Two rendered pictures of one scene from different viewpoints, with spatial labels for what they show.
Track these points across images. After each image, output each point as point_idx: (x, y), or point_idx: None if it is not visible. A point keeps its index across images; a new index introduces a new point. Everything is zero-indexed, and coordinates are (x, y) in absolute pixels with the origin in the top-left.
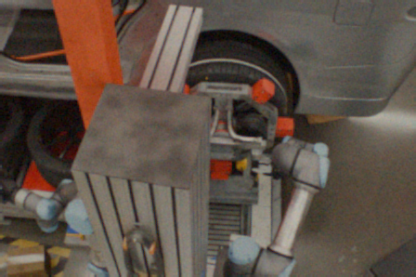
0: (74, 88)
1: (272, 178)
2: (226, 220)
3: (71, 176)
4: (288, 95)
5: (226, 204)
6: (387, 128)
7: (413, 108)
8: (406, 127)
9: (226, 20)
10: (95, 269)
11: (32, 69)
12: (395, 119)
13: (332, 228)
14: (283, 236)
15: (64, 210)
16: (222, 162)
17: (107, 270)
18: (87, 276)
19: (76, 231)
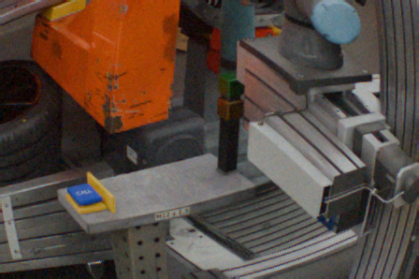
0: (3, 0)
1: (358, 2)
2: (281, 210)
3: (15, 145)
4: (185, 58)
5: (255, 194)
6: (363, 63)
7: (365, 41)
8: (377, 59)
9: None
10: (337, 1)
11: None
12: (360, 53)
13: None
14: None
15: (21, 232)
16: (259, 30)
17: (350, 4)
18: (272, 134)
19: (95, 197)
